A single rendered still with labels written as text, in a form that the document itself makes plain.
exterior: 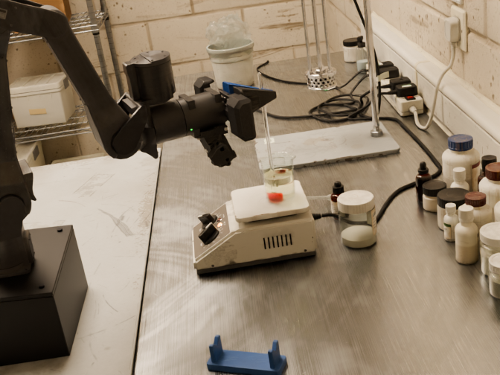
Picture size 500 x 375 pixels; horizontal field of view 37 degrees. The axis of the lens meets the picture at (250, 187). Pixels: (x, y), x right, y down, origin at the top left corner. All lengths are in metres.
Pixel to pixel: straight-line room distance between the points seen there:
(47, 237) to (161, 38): 2.54
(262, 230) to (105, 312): 0.27
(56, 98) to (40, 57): 0.36
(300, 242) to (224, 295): 0.15
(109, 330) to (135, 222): 0.37
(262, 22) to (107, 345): 2.71
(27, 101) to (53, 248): 2.35
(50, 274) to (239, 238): 0.30
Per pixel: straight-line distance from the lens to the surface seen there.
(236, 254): 1.19
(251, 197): 1.24
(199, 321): 1.10
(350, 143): 1.65
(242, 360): 0.98
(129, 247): 1.35
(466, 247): 1.15
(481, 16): 1.53
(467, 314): 1.06
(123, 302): 1.19
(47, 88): 3.42
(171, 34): 3.64
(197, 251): 1.21
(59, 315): 1.07
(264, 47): 3.67
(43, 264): 1.12
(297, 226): 1.18
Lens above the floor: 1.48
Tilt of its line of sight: 23 degrees down
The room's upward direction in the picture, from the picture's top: 9 degrees counter-clockwise
